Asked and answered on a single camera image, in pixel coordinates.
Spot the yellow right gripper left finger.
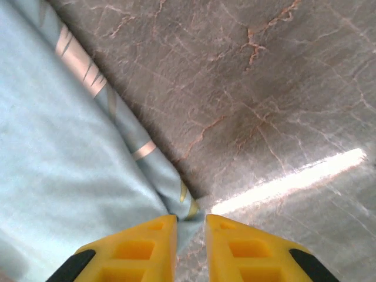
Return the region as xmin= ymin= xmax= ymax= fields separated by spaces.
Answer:
xmin=45 ymin=214 xmax=179 ymax=282

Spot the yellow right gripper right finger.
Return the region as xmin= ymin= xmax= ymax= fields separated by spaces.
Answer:
xmin=205 ymin=213 xmax=341 ymax=282

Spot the light blue t-shirt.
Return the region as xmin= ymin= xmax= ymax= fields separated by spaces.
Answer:
xmin=0 ymin=0 xmax=206 ymax=282

